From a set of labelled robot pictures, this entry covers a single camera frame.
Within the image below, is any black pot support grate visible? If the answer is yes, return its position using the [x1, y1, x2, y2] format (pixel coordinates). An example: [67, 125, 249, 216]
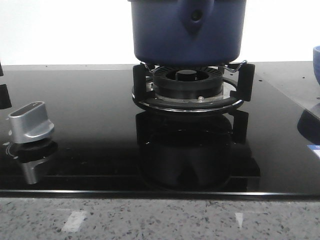
[132, 60, 255, 115]

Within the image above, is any dark blue saucepan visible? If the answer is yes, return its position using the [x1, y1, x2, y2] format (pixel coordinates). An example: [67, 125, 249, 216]
[130, 0, 247, 67]

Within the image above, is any light blue plastic bowl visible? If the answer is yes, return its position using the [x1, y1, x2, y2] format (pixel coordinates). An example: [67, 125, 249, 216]
[312, 45, 320, 85]

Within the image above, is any black round gas burner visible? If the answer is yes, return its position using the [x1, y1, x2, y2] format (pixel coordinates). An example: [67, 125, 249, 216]
[153, 66, 223, 99]

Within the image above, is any blue label sticker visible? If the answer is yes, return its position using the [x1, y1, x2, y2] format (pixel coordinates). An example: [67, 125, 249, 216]
[307, 144, 320, 158]

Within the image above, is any silver stove control knob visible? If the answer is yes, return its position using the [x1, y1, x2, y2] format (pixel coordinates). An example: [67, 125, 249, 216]
[8, 101, 55, 144]

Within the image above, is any black glass gas cooktop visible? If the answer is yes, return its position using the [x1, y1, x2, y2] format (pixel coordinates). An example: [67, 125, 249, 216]
[0, 62, 320, 200]

